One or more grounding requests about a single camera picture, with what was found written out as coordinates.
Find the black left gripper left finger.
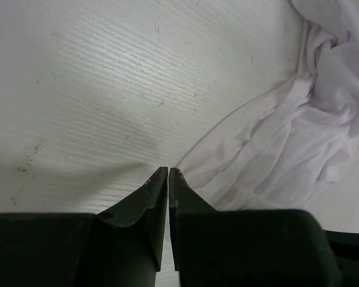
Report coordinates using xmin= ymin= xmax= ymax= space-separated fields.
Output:
xmin=0 ymin=167 xmax=168 ymax=286

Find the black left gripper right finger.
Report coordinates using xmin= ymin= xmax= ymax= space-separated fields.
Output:
xmin=169 ymin=168 xmax=359 ymax=286

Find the white tank top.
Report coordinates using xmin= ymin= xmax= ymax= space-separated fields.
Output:
xmin=178 ymin=1 xmax=359 ymax=210

